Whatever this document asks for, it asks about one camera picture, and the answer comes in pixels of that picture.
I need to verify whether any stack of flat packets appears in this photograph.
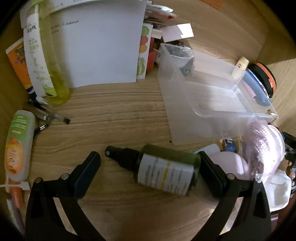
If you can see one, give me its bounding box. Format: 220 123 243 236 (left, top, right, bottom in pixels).
143 0 178 30

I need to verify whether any dark green spray bottle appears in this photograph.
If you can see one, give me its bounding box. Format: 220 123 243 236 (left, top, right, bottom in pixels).
105 144 201 197

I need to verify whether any pale stick packet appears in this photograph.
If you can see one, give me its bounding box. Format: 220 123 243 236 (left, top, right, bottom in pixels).
6 198 26 234

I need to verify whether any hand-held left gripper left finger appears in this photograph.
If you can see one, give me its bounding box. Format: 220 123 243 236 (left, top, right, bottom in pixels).
25 151 101 241

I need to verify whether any wooden desktop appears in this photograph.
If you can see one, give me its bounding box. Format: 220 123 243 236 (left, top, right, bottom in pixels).
5 5 278 241

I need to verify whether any blue packet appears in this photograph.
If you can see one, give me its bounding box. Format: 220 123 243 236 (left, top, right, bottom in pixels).
240 70 271 107

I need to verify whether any clear pen with black tip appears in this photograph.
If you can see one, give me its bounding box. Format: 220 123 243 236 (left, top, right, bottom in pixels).
35 108 70 125

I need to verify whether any white cable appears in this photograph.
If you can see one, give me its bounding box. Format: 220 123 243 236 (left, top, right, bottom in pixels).
0 181 30 190

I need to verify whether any small white carton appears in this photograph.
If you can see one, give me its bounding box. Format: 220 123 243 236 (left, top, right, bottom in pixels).
162 23 194 43

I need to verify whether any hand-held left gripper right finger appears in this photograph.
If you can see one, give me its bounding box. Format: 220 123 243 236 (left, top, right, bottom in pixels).
198 151 271 241

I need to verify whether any orange sticky note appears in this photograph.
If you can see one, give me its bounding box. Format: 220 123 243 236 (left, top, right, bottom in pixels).
200 0 223 11

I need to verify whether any small blue box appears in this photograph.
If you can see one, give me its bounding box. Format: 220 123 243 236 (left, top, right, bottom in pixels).
222 138 238 152

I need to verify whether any white tube with orange print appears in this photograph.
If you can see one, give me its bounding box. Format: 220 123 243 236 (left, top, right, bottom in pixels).
5 110 36 207

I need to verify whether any tall yellow-green bottle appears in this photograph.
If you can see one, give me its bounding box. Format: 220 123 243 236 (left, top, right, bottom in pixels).
20 0 71 105

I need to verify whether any small cream bottle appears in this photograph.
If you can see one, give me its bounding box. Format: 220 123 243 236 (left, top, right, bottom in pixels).
231 56 250 80

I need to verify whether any white paper stack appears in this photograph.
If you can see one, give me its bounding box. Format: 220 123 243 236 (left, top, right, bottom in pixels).
39 0 147 88

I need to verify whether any small dark cosmetic bottle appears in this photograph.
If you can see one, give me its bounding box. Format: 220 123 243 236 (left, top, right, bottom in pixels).
165 44 195 77

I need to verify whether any orange and black round case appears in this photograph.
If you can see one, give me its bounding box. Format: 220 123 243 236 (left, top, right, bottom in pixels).
247 62 277 99

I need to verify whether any clear plastic bin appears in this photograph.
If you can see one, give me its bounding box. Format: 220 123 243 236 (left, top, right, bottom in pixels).
157 43 278 146

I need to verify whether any small red box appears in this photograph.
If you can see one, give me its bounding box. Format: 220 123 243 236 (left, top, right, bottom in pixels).
146 37 162 72

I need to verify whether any white soft pouch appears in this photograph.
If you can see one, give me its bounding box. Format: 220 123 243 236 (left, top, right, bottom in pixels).
259 169 292 212

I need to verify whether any fruit print box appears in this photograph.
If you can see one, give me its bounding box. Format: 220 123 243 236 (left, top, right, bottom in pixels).
135 23 154 80

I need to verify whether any folded printed paper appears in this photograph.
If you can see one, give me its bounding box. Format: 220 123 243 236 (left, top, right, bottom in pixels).
46 0 144 14

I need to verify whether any pink cord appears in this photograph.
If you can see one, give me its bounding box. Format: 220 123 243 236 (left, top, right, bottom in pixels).
243 122 286 183

